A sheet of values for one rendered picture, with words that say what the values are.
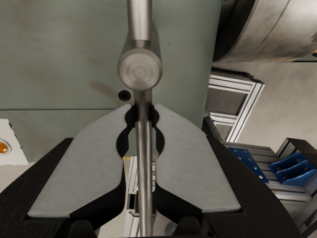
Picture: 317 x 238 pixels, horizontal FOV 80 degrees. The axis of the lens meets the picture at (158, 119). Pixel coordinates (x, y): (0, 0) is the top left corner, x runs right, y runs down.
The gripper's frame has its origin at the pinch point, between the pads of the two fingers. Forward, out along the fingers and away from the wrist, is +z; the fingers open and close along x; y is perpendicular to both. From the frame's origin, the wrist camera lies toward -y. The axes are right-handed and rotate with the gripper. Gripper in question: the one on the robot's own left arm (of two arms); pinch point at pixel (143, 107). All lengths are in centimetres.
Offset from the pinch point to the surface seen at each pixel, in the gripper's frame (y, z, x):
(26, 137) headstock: 9.1, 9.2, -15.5
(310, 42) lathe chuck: -1.7, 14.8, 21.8
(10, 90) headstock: 2.5, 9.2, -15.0
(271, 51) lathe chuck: -0.3, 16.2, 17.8
